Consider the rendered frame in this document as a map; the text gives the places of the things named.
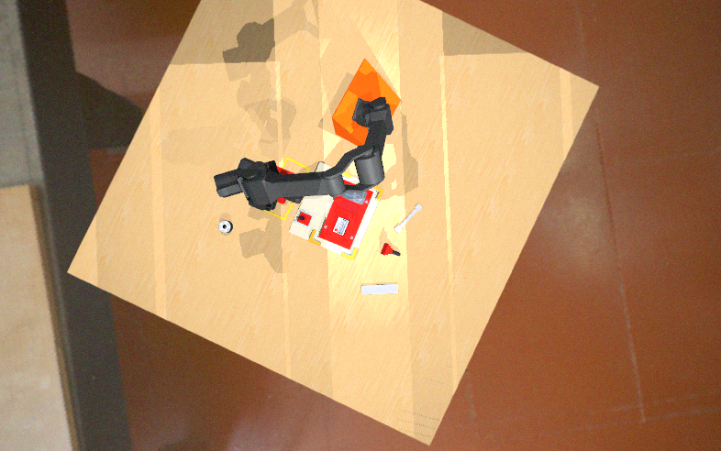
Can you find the black toy tyre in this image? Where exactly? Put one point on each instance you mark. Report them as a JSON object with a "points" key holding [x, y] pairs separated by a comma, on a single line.
{"points": [[222, 225]]}

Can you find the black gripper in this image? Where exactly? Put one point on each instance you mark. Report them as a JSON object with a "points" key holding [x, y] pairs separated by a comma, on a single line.
{"points": [[244, 163]]}

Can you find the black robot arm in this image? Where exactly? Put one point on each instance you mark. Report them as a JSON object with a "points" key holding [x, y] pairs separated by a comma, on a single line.
{"points": [[262, 184]]}

